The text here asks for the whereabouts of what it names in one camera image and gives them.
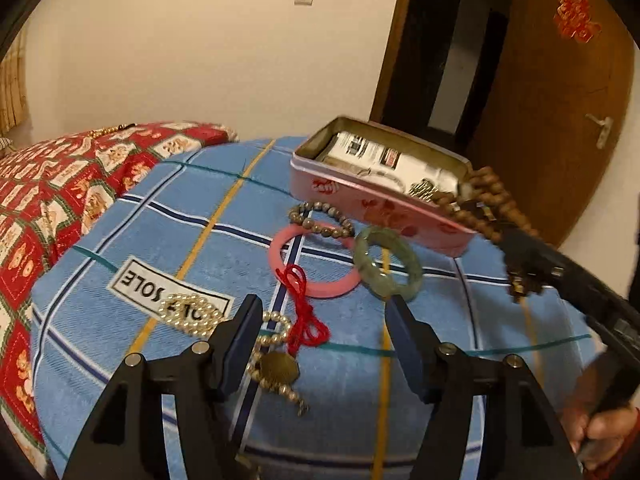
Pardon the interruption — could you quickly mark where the pearl necklace with gold pendant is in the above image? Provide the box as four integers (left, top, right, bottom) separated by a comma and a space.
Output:
247, 310, 311, 418

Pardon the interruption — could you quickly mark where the pink tin box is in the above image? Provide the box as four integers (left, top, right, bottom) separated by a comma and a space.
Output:
290, 116, 478, 259

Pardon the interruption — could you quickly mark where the green jade bangle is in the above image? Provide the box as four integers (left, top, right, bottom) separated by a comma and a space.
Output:
353, 225, 424, 303

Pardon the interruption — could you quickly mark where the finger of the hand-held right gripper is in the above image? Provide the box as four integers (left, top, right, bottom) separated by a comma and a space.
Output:
501, 229, 564, 290

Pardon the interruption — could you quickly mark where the gold chain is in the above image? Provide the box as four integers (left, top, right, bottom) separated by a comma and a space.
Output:
89, 123, 137, 137

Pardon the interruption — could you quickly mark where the metal door handle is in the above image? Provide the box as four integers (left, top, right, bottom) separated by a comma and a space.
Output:
586, 114, 614, 150

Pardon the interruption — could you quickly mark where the red printed bedsheet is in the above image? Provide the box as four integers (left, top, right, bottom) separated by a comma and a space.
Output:
0, 121, 240, 461

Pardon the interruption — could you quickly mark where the white silver packaging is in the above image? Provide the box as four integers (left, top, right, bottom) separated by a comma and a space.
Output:
320, 131, 453, 196

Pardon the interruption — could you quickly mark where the blue plaid blanket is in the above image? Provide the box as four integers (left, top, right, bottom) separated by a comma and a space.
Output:
30, 135, 607, 480

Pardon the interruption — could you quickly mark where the red string cord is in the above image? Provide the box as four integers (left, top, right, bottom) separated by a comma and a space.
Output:
277, 265, 332, 353

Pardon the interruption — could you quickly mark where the pearl bracelet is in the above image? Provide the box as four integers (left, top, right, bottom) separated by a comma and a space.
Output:
160, 294, 224, 339

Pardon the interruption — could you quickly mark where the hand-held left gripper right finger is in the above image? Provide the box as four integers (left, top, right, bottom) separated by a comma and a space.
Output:
385, 296, 583, 480

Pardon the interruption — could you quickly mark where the yellow checked curtain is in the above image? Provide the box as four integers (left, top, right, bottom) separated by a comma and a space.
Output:
0, 35, 29, 134

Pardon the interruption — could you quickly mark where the wooden door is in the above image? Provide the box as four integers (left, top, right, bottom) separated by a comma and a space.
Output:
464, 0, 636, 261

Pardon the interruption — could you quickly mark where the pink bangle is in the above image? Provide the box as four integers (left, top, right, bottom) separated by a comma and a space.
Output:
270, 221, 362, 300

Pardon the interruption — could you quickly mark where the grey bead bracelet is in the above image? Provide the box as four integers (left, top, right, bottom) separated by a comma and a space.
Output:
288, 201, 356, 240

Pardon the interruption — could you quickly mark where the red paper door decoration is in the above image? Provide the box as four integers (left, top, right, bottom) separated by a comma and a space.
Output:
553, 0, 602, 44

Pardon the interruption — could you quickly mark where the wooden door frame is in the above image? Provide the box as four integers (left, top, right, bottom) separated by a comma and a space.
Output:
370, 0, 419, 124

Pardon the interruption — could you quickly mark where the person's right hand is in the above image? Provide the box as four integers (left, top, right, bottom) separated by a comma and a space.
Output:
561, 354, 640, 472

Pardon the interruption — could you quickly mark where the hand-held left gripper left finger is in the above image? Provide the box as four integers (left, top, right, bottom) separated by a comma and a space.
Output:
62, 294, 263, 480

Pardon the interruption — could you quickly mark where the brown wooden bead necklace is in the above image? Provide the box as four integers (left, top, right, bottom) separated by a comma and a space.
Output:
410, 165, 543, 302

